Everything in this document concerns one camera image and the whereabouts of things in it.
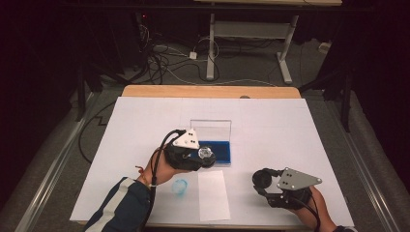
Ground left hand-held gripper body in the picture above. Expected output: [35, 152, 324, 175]
[163, 128, 207, 171]

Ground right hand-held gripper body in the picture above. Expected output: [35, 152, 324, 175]
[266, 166, 323, 211]

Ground crystal-handled stamp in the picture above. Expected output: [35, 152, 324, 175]
[196, 145, 218, 168]

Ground blue ink pad box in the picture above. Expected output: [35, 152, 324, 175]
[190, 119, 233, 166]

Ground person's left hand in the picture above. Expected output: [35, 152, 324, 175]
[142, 146, 191, 188]

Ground person's right hand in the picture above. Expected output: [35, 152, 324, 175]
[290, 186, 338, 232]

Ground white paper sheet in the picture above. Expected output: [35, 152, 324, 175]
[197, 169, 232, 222]

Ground large white table cover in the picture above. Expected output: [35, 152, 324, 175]
[70, 96, 355, 228]

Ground black stand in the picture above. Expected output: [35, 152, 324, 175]
[74, 62, 104, 123]
[299, 62, 353, 133]

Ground white-framed desk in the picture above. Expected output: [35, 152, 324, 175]
[192, 0, 343, 85]

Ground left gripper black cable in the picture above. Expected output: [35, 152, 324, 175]
[139, 129, 188, 232]

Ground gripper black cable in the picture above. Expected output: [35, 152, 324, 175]
[294, 195, 322, 232]
[139, 129, 188, 232]

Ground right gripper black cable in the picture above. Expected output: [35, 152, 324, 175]
[294, 195, 322, 232]

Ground red string bracelet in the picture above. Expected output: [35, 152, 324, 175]
[134, 164, 158, 189]

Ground metal floor rail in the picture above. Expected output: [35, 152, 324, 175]
[14, 92, 102, 232]
[324, 100, 401, 232]

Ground long white floor cable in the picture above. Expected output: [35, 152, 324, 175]
[154, 44, 278, 88]

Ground tangle of black cables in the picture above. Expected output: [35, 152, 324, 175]
[138, 23, 221, 85]

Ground black floor cable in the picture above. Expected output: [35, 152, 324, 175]
[77, 101, 117, 164]

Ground thin white looped cable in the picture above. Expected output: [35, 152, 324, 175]
[195, 36, 220, 61]

